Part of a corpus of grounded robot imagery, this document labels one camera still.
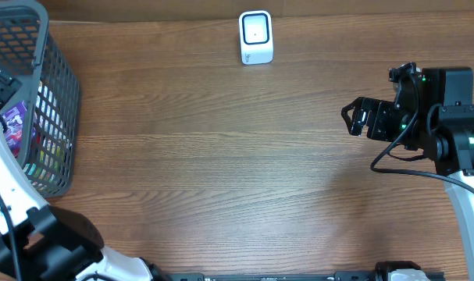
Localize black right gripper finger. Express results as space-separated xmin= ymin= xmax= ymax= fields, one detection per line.
xmin=341 ymin=97 xmax=364 ymax=116
xmin=341 ymin=112 xmax=364 ymax=136

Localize purple sanitary pad pack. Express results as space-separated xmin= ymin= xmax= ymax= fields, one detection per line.
xmin=2 ymin=101 xmax=27 ymax=158

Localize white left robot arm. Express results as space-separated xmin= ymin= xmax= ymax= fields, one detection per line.
xmin=0 ymin=70 xmax=165 ymax=281

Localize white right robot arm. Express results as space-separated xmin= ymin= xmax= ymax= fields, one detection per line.
xmin=340 ymin=62 xmax=474 ymax=280

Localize white barcode scanner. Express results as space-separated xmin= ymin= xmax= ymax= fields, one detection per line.
xmin=238 ymin=10 xmax=274 ymax=65

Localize grey plastic mesh basket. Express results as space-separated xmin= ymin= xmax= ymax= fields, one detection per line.
xmin=0 ymin=1 xmax=81 ymax=197

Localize colourful items in basket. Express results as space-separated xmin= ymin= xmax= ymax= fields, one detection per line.
xmin=23 ymin=83 xmax=73 ymax=197

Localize black mounting rail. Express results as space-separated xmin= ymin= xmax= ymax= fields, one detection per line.
xmin=168 ymin=261 xmax=446 ymax=281

